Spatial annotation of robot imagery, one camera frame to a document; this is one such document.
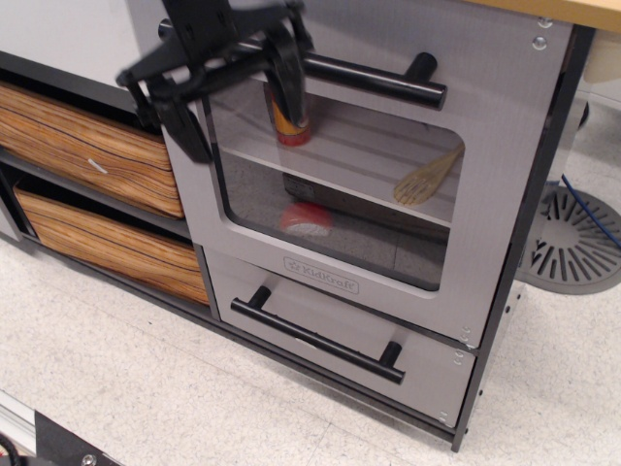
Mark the grey toy oven door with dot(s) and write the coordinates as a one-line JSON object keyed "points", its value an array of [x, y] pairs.
{"points": [[500, 69]]}

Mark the black drawer handle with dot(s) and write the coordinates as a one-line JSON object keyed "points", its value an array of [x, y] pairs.
{"points": [[382, 367]]}

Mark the red yellow toy bottle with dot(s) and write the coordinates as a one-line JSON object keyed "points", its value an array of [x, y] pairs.
{"points": [[287, 133]]}

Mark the grey oven shelf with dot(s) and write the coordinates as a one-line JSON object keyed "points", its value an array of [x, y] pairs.
{"points": [[352, 149]]}

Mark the grey slotted chair base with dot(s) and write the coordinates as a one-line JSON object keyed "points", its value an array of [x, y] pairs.
{"points": [[576, 247]]}

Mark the wood-grain storage bin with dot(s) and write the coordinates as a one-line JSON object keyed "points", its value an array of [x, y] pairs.
{"points": [[113, 158], [162, 263]]}

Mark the red white toy food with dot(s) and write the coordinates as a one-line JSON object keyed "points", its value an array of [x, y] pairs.
{"points": [[306, 219]]}

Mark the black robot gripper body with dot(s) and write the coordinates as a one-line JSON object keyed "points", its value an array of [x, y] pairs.
{"points": [[188, 14]]}

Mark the lower wood-grain storage bin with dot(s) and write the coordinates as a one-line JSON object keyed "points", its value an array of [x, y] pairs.
{"points": [[162, 263]]}

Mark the black toy kitchen frame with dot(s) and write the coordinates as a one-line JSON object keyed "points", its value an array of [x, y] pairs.
{"points": [[112, 105]]}

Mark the upper wood-grain storage bin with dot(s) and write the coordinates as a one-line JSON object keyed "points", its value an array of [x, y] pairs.
{"points": [[113, 158]]}

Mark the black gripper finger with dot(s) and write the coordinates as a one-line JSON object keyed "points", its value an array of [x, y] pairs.
{"points": [[183, 126], [286, 74]]}

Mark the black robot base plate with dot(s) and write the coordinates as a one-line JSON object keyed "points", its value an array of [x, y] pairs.
{"points": [[59, 445]]}

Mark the black oven door handle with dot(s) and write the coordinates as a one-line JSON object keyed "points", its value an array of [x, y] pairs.
{"points": [[219, 57]]}

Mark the light wooden countertop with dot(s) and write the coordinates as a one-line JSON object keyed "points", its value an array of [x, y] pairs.
{"points": [[599, 14]]}

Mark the wooden slotted spatula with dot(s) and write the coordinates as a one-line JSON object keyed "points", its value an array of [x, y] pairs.
{"points": [[421, 184]]}

